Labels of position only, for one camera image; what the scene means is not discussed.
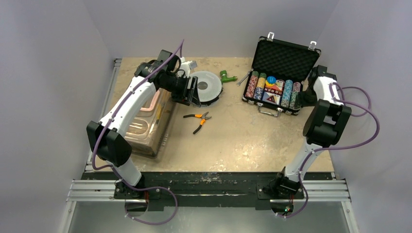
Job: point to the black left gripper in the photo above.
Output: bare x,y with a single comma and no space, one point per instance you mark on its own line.
187,96

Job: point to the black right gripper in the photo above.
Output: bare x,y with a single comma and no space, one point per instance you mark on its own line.
302,98

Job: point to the clear round disc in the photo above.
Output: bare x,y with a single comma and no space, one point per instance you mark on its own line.
280,84

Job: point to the black poker set case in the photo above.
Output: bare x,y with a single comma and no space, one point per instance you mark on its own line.
283,60

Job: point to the blue poker button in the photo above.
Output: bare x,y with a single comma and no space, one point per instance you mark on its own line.
271,80

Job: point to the yellow dealer button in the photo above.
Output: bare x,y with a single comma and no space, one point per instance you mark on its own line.
271,87

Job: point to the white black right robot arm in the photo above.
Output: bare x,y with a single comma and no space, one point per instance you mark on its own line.
323,128

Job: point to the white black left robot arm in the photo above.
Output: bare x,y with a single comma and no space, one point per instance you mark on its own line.
107,136

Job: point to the orange black pliers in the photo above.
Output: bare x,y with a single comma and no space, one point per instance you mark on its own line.
203,117

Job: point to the grey filament spool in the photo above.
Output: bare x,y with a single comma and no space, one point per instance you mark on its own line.
209,87

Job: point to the light blue chip row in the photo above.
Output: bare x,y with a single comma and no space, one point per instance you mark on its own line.
285,101

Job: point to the silver wrench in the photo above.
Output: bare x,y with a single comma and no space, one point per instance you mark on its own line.
244,78

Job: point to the yellow blue chip row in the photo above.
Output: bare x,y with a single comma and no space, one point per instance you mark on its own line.
259,89

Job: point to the red poker chip row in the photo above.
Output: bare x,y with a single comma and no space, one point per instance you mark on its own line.
252,84

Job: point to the clear brown plastic storage box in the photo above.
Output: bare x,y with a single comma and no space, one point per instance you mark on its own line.
147,131

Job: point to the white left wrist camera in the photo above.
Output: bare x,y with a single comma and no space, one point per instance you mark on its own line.
186,67

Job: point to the green hose fitting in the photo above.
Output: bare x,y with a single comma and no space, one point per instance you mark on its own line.
224,77

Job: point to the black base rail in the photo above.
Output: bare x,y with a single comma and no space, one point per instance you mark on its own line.
197,189

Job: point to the aluminium frame rail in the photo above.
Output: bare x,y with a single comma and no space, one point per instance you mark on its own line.
318,187

